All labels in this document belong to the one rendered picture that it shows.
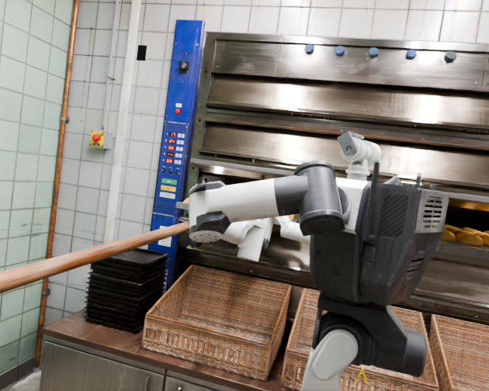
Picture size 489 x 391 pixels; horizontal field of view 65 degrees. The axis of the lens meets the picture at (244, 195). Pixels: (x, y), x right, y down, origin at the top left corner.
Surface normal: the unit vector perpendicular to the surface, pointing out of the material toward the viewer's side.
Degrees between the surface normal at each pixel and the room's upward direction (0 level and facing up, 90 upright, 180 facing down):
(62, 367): 90
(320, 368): 90
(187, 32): 90
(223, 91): 70
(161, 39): 90
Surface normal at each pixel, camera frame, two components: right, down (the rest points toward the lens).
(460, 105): -0.23, -0.33
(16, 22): 0.96, 0.15
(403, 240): -0.69, -0.05
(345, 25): -0.25, 0.02
